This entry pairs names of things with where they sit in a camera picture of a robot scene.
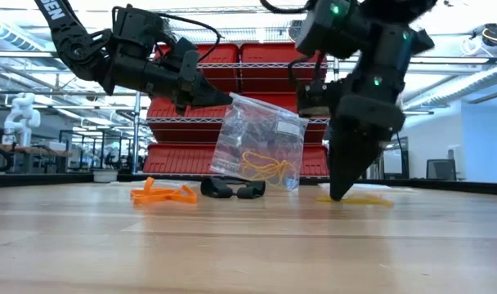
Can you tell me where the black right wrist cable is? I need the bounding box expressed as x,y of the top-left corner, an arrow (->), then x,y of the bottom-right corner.
288,51 -> 328,87

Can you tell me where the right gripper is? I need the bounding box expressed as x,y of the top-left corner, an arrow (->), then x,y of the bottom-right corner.
328,92 -> 405,201

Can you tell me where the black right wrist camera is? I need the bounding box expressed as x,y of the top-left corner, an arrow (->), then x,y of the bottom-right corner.
296,79 -> 332,118

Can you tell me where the dark grey monitor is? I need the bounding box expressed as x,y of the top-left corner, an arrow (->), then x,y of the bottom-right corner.
426,158 -> 458,182

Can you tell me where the black framed whiteboard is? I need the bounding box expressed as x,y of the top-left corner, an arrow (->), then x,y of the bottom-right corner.
381,137 -> 410,180

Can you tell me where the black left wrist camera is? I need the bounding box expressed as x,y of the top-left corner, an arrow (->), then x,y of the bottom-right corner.
165,37 -> 201,85

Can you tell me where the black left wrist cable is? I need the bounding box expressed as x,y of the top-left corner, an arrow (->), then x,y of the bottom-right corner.
156,11 -> 222,65

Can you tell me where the black ceiling cable reel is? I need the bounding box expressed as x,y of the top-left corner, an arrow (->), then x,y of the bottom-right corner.
472,22 -> 497,49

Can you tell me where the orange rubber band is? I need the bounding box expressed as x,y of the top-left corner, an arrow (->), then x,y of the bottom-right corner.
166,185 -> 199,205
129,176 -> 177,205

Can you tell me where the silver ventilation duct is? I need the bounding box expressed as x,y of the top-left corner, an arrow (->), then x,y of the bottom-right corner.
403,65 -> 497,110

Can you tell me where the black aluminium table frame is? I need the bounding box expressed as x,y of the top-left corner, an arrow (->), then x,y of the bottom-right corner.
0,171 -> 497,198

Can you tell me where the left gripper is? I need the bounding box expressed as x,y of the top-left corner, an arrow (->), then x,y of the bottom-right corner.
103,55 -> 234,109

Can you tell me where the thin yellow rubber band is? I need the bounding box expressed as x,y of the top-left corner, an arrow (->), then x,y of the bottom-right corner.
316,194 -> 395,208
239,150 -> 286,180
248,158 -> 298,185

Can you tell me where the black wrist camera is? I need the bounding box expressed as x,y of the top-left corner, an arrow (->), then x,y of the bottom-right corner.
296,79 -> 332,118
165,37 -> 201,85

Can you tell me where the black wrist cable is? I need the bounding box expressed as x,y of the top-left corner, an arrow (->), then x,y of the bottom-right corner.
288,51 -> 328,87
156,11 -> 222,65

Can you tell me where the chrome wire shelf rack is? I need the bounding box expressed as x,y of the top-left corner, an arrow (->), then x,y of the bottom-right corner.
132,4 -> 343,183

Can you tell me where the wooden workbench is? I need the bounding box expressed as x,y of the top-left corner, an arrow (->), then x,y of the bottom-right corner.
0,141 -> 73,175

